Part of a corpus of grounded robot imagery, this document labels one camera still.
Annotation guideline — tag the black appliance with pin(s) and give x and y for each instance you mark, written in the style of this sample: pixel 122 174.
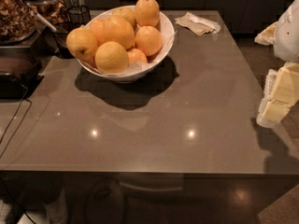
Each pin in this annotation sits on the black appliance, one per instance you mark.
pixel 19 72

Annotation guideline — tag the folded paper napkins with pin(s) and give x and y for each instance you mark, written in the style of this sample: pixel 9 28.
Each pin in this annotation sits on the folded paper napkins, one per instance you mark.
pixel 198 25

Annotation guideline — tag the black wire basket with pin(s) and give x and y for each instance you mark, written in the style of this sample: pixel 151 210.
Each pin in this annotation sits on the black wire basket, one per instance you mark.
pixel 77 16

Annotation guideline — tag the right orange in bowl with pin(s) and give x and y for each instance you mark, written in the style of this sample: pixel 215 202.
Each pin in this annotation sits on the right orange in bowl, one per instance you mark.
pixel 149 40

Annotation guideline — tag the white serving spoon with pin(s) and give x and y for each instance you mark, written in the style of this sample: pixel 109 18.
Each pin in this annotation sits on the white serving spoon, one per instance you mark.
pixel 41 18

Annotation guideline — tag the orange at bowl left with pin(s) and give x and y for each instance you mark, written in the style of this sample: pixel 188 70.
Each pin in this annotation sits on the orange at bowl left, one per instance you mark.
pixel 82 44

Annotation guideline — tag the glass jar of nuts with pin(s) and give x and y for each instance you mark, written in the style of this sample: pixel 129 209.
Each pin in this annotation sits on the glass jar of nuts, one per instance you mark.
pixel 16 22

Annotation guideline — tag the small low orange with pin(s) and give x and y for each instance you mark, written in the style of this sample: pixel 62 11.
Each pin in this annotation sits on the small low orange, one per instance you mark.
pixel 136 55

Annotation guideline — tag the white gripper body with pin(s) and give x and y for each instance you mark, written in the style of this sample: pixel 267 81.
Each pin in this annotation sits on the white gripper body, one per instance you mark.
pixel 288 33

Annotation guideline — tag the orange left behind centre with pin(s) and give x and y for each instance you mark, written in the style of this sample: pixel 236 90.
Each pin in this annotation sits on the orange left behind centre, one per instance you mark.
pixel 97 27

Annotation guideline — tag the orange in bowl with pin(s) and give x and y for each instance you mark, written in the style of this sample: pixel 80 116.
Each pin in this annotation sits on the orange in bowl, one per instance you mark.
pixel 149 40
pixel 111 57

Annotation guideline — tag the top back orange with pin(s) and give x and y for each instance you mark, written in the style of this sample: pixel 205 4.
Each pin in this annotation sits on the top back orange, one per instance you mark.
pixel 147 13

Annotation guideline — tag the front orange in bowl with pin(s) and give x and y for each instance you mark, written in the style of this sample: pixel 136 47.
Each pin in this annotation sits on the front orange in bowl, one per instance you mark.
pixel 111 57

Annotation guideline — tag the white ceramic bowl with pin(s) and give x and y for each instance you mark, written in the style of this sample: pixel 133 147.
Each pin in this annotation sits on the white ceramic bowl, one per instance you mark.
pixel 130 75

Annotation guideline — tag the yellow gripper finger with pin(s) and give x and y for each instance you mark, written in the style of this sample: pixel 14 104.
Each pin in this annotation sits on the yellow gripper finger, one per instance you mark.
pixel 281 93
pixel 266 36

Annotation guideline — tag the large orange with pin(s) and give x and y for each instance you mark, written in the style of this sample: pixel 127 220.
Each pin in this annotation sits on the large orange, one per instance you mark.
pixel 118 29

